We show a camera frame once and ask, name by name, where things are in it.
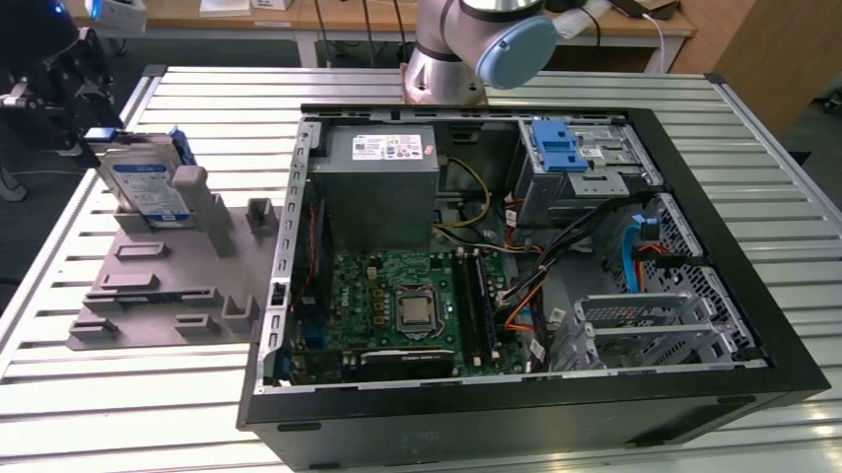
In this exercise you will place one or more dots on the hard disk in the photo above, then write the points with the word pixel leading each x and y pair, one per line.
pixel 142 187

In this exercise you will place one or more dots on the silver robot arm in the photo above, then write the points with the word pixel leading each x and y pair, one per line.
pixel 448 29

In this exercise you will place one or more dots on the metal disk bay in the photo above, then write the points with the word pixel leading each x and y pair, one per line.
pixel 652 330

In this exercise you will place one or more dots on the wooden desk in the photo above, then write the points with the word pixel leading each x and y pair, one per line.
pixel 185 24

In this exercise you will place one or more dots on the white paper box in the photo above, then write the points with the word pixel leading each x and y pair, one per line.
pixel 224 7
pixel 273 4

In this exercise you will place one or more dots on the grey parts rack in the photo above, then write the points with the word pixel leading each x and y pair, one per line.
pixel 172 256

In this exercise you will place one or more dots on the grey power supply unit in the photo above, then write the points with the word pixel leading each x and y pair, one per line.
pixel 376 207

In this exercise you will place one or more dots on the green motherboard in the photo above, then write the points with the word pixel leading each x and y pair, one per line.
pixel 369 276

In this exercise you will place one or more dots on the silver CPU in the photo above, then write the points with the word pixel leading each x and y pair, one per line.
pixel 416 309

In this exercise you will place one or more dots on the CPU socket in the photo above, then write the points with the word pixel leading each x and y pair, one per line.
pixel 397 330

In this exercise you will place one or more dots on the black RAM slot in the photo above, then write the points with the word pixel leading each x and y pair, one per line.
pixel 465 305
pixel 489 310

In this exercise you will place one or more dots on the blue drive bay latch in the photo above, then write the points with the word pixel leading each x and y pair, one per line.
pixel 556 148

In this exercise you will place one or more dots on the black graphics card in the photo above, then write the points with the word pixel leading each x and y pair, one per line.
pixel 402 362

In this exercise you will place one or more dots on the white plastic device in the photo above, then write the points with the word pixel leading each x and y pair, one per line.
pixel 580 20

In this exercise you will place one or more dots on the metal optical drive cage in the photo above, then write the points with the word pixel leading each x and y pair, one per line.
pixel 592 184

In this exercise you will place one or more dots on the black PC case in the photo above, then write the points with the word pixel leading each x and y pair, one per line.
pixel 526 428

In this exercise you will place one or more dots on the brown wooden cabinet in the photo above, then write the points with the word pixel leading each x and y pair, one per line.
pixel 776 59

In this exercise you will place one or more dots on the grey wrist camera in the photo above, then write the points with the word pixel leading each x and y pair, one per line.
pixel 14 101

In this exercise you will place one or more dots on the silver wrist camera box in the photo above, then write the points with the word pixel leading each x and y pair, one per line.
pixel 125 17

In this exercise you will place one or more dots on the square brown base plate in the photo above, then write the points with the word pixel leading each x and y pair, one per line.
pixel 409 100

